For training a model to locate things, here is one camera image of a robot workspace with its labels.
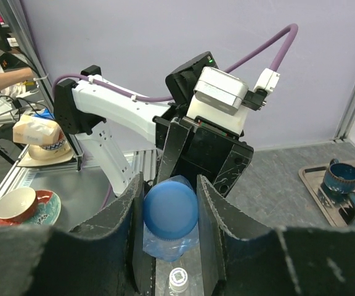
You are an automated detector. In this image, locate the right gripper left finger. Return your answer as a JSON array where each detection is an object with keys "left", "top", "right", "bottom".
[{"left": 0, "top": 174, "right": 155, "bottom": 295}]

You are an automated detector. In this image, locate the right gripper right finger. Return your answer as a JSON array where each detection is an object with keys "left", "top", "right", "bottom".
[{"left": 197, "top": 175, "right": 355, "bottom": 295}]

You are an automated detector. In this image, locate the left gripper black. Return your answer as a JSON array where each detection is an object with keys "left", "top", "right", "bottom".
[{"left": 153, "top": 117, "right": 254, "bottom": 197}]

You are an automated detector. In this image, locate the blue cap water bottle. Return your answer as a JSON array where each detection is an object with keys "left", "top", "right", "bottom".
[{"left": 143, "top": 175, "right": 199, "bottom": 262}]

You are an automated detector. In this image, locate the blue bottle cap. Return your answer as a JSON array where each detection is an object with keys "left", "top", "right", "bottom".
[{"left": 143, "top": 180, "right": 198, "bottom": 241}]

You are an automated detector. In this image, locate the person forearm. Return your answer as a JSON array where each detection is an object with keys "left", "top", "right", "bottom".
[{"left": 0, "top": 68, "right": 34, "bottom": 91}]

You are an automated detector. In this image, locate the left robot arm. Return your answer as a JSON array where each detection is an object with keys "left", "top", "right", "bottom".
[{"left": 52, "top": 51, "right": 256, "bottom": 196}]

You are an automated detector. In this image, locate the clear small bottle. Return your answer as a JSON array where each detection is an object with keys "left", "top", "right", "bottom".
[{"left": 165, "top": 268, "right": 190, "bottom": 296}]

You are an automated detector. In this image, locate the metal tray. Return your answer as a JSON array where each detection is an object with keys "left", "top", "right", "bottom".
[{"left": 298, "top": 160, "right": 355, "bottom": 227}]

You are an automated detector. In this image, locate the patterned saucer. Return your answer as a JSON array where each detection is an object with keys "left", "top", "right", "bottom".
[{"left": 0, "top": 189, "right": 62, "bottom": 226}]

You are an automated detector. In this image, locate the blue ceramic cup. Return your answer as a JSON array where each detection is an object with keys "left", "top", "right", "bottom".
[{"left": 323, "top": 158, "right": 355, "bottom": 194}]

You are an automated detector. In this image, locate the red white bowl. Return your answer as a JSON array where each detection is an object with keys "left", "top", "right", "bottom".
[{"left": 0, "top": 187, "right": 38, "bottom": 223}]

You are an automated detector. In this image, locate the straw hat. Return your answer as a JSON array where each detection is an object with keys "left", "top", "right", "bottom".
[{"left": 17, "top": 141, "right": 74, "bottom": 168}]

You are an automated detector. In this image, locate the tissue pack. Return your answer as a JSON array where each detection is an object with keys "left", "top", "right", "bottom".
[{"left": 12, "top": 115, "right": 61, "bottom": 146}]

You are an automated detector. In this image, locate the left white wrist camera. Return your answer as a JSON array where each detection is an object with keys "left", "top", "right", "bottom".
[{"left": 187, "top": 67, "right": 249, "bottom": 136}]

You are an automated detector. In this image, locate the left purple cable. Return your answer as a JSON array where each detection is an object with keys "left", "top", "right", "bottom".
[{"left": 51, "top": 23, "right": 299, "bottom": 210}]

